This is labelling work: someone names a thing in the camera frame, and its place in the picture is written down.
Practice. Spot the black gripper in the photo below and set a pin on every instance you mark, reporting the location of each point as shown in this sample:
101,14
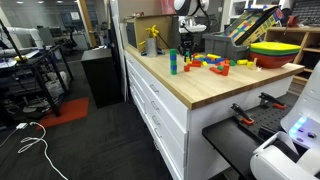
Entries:
188,41

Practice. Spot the yellow wooden cube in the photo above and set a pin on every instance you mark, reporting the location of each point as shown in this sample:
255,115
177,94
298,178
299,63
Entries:
204,63
188,61

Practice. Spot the red wooden cube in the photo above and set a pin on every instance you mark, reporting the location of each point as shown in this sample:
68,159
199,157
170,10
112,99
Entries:
187,68

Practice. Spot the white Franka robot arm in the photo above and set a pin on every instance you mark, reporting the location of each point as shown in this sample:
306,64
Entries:
310,96

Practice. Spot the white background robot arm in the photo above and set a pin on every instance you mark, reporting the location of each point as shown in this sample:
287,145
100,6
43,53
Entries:
30,33

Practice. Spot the wooden blocks cardboard box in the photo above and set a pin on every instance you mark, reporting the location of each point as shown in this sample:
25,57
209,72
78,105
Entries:
248,26

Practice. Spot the blue wooden block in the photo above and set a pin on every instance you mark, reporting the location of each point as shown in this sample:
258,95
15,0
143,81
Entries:
173,57
206,59
220,59
173,67

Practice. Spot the green wooden block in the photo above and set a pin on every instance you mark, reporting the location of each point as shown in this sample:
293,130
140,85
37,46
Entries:
173,72
173,62
173,51

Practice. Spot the dark grey fabric basket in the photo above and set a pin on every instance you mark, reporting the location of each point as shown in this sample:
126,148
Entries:
174,40

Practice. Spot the long yellow wooden block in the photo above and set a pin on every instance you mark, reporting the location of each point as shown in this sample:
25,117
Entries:
213,56

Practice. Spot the long red wooden block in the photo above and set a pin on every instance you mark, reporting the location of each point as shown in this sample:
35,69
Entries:
215,70
226,70

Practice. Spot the brown cardboard box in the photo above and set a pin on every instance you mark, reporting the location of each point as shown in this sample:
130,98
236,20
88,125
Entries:
165,33

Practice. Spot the red triangular wooden block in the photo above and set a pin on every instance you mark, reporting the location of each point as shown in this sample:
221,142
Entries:
221,63

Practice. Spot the green wooden cylinder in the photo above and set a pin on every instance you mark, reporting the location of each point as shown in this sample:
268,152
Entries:
233,62
220,68

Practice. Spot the metal cylinder cup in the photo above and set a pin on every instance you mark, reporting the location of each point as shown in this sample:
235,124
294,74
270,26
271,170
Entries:
152,47

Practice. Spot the grey plastic bin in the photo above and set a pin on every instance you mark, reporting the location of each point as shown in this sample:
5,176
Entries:
226,48

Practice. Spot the orange wooden block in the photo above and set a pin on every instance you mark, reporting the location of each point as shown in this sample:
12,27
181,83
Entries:
227,61

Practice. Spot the yellow tool on stand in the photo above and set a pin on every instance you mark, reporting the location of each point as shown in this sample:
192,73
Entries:
152,31

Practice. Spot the pink object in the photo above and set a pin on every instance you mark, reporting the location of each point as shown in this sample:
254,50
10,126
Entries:
166,6

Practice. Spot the yellow wooden cylinder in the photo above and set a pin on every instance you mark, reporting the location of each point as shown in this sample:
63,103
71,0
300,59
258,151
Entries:
242,62

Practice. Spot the small yellow wooden block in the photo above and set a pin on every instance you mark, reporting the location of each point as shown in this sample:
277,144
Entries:
250,64

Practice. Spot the natural wood block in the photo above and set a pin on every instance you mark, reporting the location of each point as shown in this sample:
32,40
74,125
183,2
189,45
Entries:
255,62

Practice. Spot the small white scrap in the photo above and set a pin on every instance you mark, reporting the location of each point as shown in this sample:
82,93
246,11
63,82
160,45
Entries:
259,68

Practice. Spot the green plastic bowl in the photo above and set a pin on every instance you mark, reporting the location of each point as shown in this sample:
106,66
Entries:
266,52

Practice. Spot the white drawer cabinet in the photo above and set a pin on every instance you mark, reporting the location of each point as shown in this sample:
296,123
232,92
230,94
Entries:
173,133

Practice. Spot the black clamp orange tip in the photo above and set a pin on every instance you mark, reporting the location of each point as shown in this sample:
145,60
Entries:
241,115
270,99

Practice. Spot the red plastic bowl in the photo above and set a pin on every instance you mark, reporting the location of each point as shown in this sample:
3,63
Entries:
271,61

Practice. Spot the yellow plastic bowl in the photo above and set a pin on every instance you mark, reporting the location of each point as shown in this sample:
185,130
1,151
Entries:
275,46

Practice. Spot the black cabinet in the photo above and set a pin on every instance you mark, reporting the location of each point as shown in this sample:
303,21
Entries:
101,80

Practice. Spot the black perforated plate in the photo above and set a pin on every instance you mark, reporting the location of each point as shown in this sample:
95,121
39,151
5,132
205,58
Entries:
266,121

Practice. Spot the wooden shelf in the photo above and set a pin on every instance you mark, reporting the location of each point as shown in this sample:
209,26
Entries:
293,30

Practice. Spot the red object on shelf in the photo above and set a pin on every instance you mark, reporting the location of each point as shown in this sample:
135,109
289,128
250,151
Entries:
293,20

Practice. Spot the black ribbed object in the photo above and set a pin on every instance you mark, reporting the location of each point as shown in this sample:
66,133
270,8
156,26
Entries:
308,11

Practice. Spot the red floor mat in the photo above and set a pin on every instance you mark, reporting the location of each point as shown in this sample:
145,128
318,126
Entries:
66,111

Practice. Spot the black metal table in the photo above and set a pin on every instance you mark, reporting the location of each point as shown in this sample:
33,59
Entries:
40,61

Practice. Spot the wooden post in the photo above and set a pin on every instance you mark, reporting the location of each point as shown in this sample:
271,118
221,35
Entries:
87,23

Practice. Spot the white wall sign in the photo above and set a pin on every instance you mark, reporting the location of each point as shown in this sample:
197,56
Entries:
75,15

